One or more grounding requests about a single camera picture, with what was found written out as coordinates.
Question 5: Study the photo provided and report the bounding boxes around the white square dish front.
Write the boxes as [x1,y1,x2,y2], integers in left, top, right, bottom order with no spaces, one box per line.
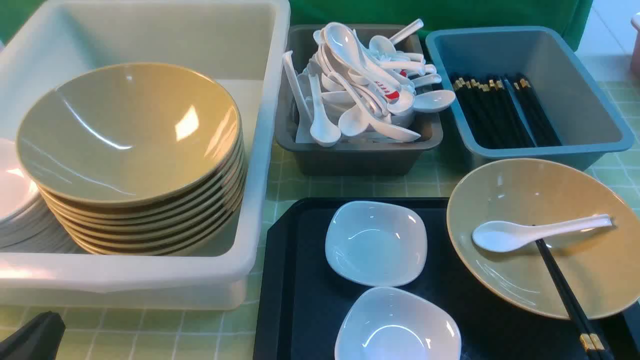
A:
[334,287,462,360]

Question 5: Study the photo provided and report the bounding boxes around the top stacked tan bowl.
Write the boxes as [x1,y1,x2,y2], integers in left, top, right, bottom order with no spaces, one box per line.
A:
[14,63,245,207]

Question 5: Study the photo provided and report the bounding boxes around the stack of white plates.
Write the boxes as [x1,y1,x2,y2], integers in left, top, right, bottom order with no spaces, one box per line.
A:
[0,137,84,254]

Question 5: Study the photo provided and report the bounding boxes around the tan noodle bowl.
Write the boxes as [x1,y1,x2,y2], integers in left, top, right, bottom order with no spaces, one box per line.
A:
[446,158,640,319]

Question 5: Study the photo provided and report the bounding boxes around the bundle of black chopsticks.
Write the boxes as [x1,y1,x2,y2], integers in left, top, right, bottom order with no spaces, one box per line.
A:
[449,73,562,150]

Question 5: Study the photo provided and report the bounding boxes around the green checkered tablecloth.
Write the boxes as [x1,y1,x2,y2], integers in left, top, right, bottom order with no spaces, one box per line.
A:
[0,80,640,360]

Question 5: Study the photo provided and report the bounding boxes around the stack of tan bowls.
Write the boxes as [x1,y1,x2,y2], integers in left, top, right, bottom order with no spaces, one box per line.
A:
[37,130,247,256]

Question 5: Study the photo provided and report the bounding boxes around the black serving tray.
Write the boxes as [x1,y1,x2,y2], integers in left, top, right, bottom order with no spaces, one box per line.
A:
[253,197,640,360]

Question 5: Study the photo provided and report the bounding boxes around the pile of white spoons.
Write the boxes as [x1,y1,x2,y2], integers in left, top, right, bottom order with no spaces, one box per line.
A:
[279,18,457,148]

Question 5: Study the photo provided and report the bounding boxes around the blue chopstick bin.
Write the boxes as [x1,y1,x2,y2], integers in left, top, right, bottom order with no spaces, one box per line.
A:
[425,26,636,171]

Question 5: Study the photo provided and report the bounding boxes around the grey spoon bin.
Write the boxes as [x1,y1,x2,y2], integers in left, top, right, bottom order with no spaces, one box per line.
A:
[274,23,444,176]

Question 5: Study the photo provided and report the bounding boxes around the white soup spoon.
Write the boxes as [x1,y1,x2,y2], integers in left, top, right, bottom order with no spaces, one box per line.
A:
[471,214,614,253]

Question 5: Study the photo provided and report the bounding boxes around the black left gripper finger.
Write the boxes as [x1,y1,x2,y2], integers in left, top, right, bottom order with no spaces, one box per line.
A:
[0,311,66,360]

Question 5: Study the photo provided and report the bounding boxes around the large white plastic bin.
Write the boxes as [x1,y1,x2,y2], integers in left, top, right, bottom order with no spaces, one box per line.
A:
[1,0,290,310]

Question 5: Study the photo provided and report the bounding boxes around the white square dish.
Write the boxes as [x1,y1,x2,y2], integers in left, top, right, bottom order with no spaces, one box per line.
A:
[334,287,462,360]
[324,200,428,287]

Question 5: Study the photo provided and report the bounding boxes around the black chopsticks pair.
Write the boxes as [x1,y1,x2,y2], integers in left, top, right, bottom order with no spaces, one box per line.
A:
[535,238,615,360]

